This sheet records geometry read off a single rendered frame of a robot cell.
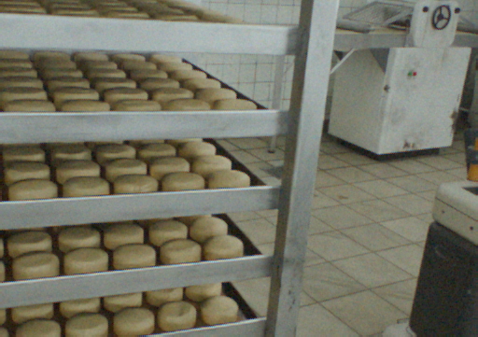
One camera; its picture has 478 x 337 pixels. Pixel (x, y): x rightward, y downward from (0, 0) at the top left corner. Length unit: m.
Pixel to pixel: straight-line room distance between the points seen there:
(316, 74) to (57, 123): 0.27
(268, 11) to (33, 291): 4.58
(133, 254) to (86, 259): 0.05
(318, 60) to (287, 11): 4.59
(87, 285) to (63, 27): 0.27
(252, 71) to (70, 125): 4.55
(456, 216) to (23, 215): 1.46
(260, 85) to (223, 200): 4.54
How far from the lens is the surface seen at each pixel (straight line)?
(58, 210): 0.69
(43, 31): 0.64
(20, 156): 0.83
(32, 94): 0.75
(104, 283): 0.73
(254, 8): 5.11
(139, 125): 0.67
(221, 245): 0.81
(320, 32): 0.69
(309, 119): 0.71
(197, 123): 0.69
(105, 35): 0.65
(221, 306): 0.85
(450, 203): 1.96
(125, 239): 0.82
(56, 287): 0.73
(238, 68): 5.11
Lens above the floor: 1.41
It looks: 21 degrees down
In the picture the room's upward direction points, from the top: 5 degrees clockwise
